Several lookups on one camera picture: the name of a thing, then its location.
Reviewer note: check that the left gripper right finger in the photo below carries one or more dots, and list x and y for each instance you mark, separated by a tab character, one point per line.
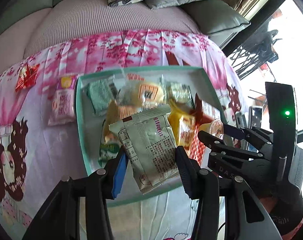
188	171

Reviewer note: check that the small jelly cup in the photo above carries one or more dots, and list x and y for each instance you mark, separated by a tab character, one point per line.
214	128

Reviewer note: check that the pink swiss roll pack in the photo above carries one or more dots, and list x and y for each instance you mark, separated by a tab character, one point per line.
62	111

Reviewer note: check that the small red foil snack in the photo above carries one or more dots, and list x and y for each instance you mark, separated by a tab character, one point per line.
27	77

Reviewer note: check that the right hand black glove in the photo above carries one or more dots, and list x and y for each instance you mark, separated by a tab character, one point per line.
283	202

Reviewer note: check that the smartphone on table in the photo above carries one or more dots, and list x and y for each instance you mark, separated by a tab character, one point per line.
254	119

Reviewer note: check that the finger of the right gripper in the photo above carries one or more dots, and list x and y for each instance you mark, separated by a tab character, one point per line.
244	133
217	145

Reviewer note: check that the tan orange pastry pack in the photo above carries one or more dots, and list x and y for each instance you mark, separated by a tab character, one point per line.
115	113

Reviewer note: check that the yellow soft bread pack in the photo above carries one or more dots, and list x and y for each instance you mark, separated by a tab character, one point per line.
183	125

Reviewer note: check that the long red patterned snack pack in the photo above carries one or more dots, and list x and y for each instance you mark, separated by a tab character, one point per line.
197	148

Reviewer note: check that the black folding rack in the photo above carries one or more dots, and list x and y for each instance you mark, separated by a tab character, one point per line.
257	51

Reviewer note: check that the clear green edged cake pack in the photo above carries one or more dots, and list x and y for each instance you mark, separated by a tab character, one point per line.
180	93

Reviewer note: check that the dark red biscuit pack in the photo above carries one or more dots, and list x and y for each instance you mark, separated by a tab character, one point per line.
204	112

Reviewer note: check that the pink cartoon print cloth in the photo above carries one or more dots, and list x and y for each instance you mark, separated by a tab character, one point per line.
34	156

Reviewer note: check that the pale green speckled snack pack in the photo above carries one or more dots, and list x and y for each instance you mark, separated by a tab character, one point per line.
101	92

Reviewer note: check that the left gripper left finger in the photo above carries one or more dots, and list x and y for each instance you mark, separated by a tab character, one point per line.
120	171

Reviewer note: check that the pink sofa seat cover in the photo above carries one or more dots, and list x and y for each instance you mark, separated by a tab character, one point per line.
71	19

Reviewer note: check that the pale cream sachet pack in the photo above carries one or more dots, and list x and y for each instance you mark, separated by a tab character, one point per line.
150	144

